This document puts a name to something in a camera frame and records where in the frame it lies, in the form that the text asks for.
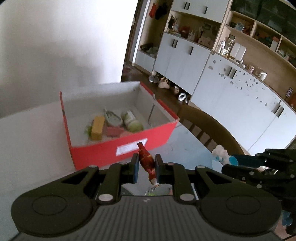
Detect pink-headed doll figurine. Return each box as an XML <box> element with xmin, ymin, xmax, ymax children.
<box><xmin>212</xmin><ymin>145</ymin><xmax>238</xmax><ymax>166</ymax></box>

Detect yellow rectangular box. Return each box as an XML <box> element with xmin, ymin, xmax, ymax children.
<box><xmin>91</xmin><ymin>116</ymin><xmax>105</xmax><ymax>141</ymax></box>

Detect green-lidded clear jar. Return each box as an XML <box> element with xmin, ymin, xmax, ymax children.
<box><xmin>121</xmin><ymin>110</ymin><xmax>144</xmax><ymax>133</ymax></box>

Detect wooden chair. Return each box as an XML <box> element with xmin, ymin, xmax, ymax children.
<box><xmin>177</xmin><ymin>105</ymin><xmax>244</xmax><ymax>155</ymax></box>

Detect blue patterned table mat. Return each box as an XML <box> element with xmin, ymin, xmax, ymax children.
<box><xmin>120</xmin><ymin>124</ymin><xmax>223</xmax><ymax>197</ymax></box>

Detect small pink box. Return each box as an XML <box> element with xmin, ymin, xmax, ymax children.
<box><xmin>105</xmin><ymin>126</ymin><xmax>125</xmax><ymax>137</ymax></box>

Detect silver shoe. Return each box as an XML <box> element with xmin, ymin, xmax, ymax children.
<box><xmin>178</xmin><ymin>92</ymin><xmax>187</xmax><ymax>101</ymax></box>

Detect red cardboard storage box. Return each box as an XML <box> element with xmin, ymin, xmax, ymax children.
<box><xmin>60</xmin><ymin>82</ymin><xmax>179</xmax><ymax>170</ymax></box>

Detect grey-green oval case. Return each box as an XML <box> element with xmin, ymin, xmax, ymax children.
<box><xmin>104</xmin><ymin>109</ymin><xmax>123</xmax><ymax>127</ymax></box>

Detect white storage cabinet unit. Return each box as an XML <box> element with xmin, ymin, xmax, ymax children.
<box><xmin>134</xmin><ymin>1</ymin><xmax>295</xmax><ymax>154</ymax></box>

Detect white slipper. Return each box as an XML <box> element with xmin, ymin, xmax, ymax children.
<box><xmin>158</xmin><ymin>77</ymin><xmax>170</xmax><ymax>89</ymax></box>

